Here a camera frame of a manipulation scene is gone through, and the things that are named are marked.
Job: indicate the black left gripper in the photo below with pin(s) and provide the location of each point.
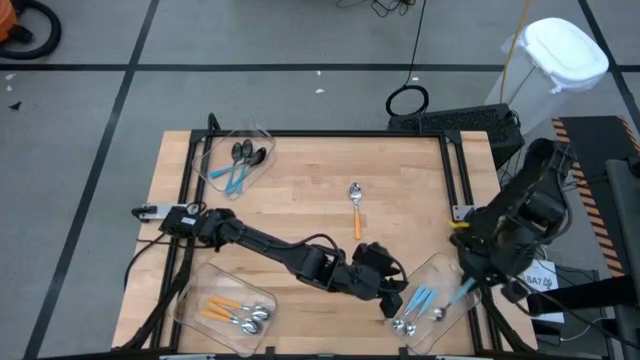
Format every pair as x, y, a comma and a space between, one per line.
375, 275

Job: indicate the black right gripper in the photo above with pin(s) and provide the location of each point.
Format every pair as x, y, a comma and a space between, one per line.
482, 265

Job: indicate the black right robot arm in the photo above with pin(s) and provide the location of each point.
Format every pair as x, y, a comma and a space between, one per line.
535, 200

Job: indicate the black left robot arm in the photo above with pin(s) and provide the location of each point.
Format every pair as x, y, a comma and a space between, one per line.
280, 250

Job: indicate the clear plastic container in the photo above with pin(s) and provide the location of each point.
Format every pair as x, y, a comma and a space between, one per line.
450, 330
260, 175
200, 290

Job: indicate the white paper label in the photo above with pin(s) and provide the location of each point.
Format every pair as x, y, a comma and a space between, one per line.
545, 280

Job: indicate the black perforated computer case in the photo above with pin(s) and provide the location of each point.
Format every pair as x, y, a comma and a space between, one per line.
455, 122

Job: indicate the dark grey equipment stand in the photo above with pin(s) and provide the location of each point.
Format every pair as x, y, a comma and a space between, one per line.
625, 210

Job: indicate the black hazard-striped mat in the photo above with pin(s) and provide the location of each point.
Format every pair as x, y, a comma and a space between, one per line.
595, 140

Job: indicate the white lined trash bin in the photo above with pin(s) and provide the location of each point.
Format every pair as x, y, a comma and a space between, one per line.
565, 50

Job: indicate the black floor scrap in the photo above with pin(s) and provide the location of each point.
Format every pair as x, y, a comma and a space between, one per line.
16, 105

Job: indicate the orange vacuum cleaner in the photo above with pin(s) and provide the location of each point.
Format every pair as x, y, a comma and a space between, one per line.
6, 22

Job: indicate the black aluminium table frame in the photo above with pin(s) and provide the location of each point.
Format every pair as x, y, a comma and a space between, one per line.
350, 133

